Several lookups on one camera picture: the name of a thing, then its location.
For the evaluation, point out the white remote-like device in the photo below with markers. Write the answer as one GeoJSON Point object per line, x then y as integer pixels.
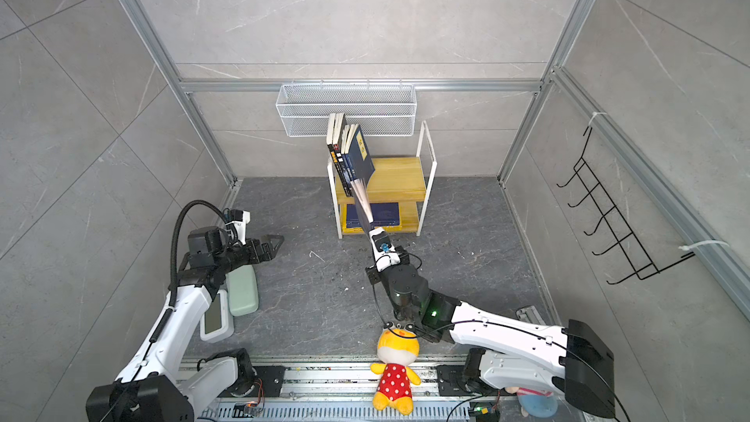
{"type": "Point", "coordinates": [530, 315]}

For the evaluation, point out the blue book hidden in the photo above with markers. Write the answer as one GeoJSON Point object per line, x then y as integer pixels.
{"type": "Point", "coordinates": [384, 215]}

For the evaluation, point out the blue book Lunyu label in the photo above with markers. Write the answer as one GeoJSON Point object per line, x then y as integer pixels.
{"type": "Point", "coordinates": [367, 164]}

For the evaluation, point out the white wooden two-tier shelf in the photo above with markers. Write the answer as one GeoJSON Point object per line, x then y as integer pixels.
{"type": "Point", "coordinates": [405, 180]}

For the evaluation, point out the striped plush doll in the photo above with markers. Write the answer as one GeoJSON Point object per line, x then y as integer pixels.
{"type": "Point", "coordinates": [535, 403]}

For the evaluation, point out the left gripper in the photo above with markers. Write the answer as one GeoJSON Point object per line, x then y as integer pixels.
{"type": "Point", "coordinates": [265, 249]}

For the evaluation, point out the yellow plush toy red dress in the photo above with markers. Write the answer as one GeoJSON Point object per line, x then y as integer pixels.
{"type": "Point", "coordinates": [397, 351]}

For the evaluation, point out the pale green case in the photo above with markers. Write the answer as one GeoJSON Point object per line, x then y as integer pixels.
{"type": "Point", "coordinates": [243, 291]}

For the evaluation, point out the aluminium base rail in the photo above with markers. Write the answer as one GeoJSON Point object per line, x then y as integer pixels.
{"type": "Point", "coordinates": [340, 388]}

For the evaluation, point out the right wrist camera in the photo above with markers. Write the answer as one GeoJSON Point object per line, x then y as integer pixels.
{"type": "Point", "coordinates": [385, 253]}

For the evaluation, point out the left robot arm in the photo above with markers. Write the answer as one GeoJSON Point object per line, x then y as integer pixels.
{"type": "Point", "coordinates": [148, 389]}

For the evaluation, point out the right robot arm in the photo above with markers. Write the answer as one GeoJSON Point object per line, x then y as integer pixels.
{"type": "Point", "coordinates": [571, 361]}

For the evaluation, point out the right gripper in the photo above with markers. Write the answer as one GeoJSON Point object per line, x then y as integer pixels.
{"type": "Point", "coordinates": [375, 275]}

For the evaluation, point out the black wolf cover book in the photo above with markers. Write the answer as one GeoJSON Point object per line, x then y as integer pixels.
{"type": "Point", "coordinates": [341, 123]}

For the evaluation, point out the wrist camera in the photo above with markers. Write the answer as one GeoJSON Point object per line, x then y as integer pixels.
{"type": "Point", "coordinates": [385, 253]}
{"type": "Point", "coordinates": [236, 224]}

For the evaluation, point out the blue book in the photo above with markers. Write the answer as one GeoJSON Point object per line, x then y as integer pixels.
{"type": "Point", "coordinates": [362, 204]}
{"type": "Point", "coordinates": [350, 154]}

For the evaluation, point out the white thermometer display device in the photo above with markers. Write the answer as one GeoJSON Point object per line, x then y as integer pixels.
{"type": "Point", "coordinates": [217, 324]}

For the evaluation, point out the black wire hook rack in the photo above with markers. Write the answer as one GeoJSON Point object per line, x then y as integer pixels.
{"type": "Point", "coordinates": [640, 264]}

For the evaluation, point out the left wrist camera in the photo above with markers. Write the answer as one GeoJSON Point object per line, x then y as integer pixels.
{"type": "Point", "coordinates": [236, 224]}

